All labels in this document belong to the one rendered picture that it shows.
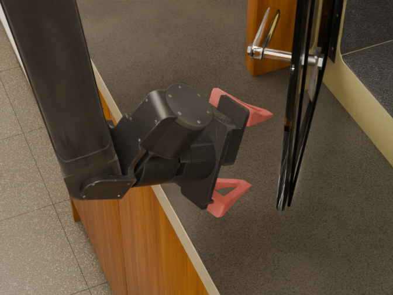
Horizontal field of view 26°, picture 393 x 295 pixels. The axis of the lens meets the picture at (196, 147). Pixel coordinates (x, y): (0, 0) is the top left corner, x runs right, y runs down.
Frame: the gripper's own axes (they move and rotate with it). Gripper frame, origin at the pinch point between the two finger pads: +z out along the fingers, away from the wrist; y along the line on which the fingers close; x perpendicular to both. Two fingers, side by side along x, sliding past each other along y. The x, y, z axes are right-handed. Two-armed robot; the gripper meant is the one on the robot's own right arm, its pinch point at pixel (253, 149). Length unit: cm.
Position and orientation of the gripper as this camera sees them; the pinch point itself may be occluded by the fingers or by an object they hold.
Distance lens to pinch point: 105.0
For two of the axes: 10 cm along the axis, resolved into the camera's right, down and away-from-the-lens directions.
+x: -6.2, -4.4, 6.5
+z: 7.4, -0.7, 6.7
